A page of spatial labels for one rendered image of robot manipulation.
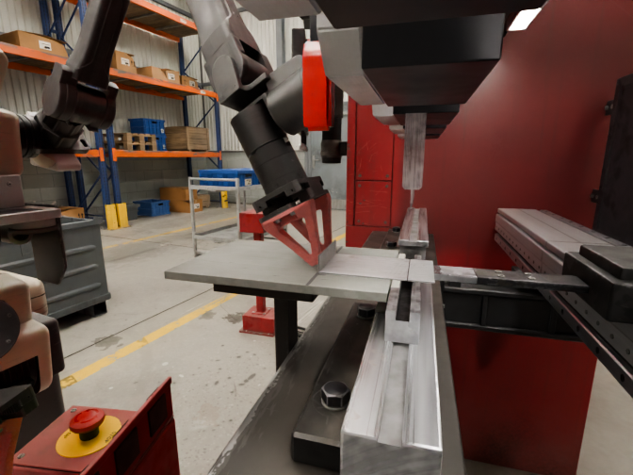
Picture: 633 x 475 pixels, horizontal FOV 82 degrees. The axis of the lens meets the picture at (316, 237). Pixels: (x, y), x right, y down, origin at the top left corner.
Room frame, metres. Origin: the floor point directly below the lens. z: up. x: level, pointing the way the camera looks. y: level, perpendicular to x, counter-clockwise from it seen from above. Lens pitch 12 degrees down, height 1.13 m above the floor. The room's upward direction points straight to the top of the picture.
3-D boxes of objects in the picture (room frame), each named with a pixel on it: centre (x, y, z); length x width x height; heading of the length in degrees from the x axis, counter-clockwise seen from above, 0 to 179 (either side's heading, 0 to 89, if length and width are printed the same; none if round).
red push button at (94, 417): (0.40, 0.29, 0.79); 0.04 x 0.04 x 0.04
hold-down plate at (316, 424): (0.40, -0.05, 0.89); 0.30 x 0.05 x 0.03; 164
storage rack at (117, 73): (7.36, 3.14, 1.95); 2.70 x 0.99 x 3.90; 155
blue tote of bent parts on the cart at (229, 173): (3.74, 0.89, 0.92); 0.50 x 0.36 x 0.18; 65
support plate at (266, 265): (0.46, 0.03, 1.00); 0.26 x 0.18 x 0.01; 74
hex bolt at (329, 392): (0.30, -0.02, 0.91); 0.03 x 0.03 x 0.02
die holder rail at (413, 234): (0.95, -0.26, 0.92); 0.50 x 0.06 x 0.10; 164
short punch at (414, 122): (0.42, -0.11, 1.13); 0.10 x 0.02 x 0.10; 164
